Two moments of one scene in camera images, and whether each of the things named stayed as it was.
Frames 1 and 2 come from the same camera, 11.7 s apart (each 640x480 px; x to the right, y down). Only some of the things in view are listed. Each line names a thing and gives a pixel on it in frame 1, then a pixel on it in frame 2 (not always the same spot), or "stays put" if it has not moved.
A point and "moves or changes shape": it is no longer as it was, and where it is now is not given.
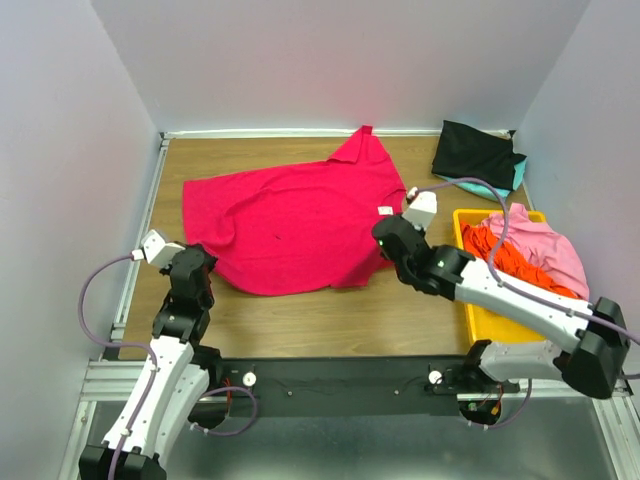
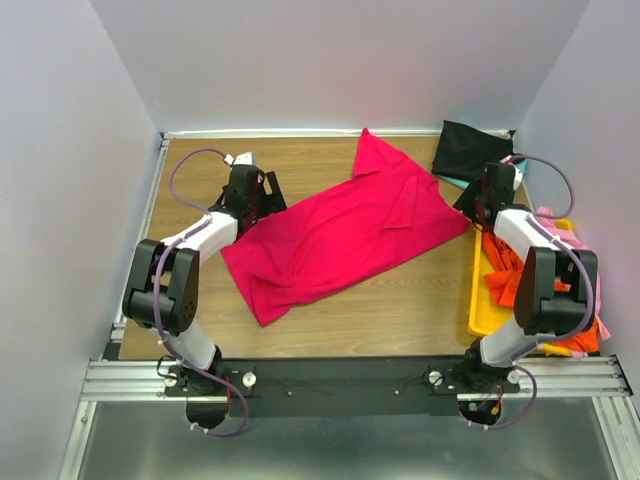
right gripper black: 420,232 -> 464,200
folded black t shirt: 469,152 stays put
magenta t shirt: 299,228 moves or changes shape
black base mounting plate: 348,385 stays put
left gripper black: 210,258 -> 273,202
